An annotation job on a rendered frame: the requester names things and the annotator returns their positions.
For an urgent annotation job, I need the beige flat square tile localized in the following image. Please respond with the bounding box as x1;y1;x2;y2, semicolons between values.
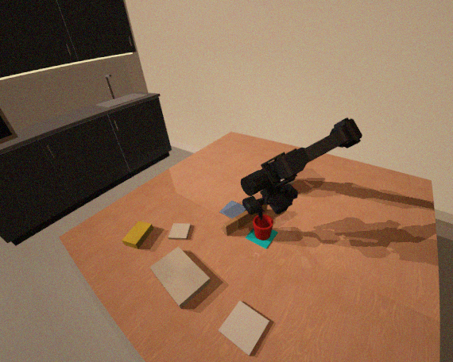
219;301;269;356

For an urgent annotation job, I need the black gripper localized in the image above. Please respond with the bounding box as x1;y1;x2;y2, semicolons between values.
242;184;298;220

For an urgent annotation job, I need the dark red cup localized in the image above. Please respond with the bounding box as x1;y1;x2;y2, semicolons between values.
253;214;273;241

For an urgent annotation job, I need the yellow rectangular block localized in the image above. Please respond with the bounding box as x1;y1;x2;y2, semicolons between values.
122;221;153;249

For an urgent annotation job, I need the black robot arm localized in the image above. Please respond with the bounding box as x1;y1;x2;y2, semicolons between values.
241;117;362;214

